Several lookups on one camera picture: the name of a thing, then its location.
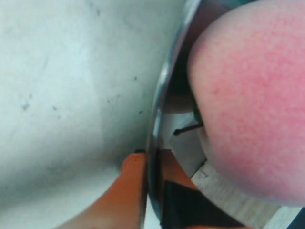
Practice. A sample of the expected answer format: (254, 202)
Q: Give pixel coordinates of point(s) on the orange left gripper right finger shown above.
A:
(181, 203)

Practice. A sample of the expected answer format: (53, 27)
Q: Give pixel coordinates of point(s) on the round stainless steel plate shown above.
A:
(175, 122)

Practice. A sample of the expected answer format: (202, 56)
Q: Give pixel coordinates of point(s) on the pink toy peach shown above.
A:
(247, 73)

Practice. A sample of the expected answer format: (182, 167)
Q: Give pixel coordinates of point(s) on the light wooden block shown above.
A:
(253, 212)

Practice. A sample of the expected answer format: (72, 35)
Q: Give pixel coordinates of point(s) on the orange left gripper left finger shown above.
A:
(123, 204)

